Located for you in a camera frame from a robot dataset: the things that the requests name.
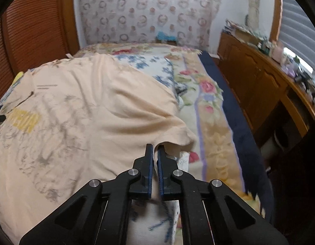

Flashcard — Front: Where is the cream tied curtain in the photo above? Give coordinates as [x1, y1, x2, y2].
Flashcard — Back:
[248, 0, 263, 25]

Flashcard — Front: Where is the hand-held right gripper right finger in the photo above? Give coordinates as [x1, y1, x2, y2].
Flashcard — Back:
[157, 145, 291, 245]

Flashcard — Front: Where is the wooden sideboard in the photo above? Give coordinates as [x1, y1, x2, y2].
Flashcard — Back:
[217, 32, 315, 143]

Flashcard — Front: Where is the yellow cloth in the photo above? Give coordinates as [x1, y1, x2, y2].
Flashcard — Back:
[13, 71, 27, 87]

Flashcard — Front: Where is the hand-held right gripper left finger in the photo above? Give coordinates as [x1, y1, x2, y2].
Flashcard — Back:
[19, 144, 154, 245]

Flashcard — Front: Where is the grey window blind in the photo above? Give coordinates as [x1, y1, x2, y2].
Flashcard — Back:
[276, 0, 315, 82]

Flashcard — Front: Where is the colourful floral blanket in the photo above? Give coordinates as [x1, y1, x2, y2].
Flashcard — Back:
[73, 43, 273, 222]

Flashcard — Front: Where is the clutter of small things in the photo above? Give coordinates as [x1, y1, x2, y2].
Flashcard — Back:
[225, 18, 315, 113]

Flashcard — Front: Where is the ring-patterned headboard cover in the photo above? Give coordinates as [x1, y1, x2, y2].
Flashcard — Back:
[73, 0, 222, 49]

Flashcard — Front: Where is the wooden window frame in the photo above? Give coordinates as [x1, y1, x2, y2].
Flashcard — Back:
[269, 0, 283, 42]

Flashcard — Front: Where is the peach printed t-shirt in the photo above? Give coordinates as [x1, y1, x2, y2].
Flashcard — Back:
[0, 55, 199, 238]

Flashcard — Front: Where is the wooden louvred door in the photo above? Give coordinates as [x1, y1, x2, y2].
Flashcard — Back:
[0, 0, 80, 105]

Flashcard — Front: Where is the white container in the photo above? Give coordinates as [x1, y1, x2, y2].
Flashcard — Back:
[260, 130, 298, 159]

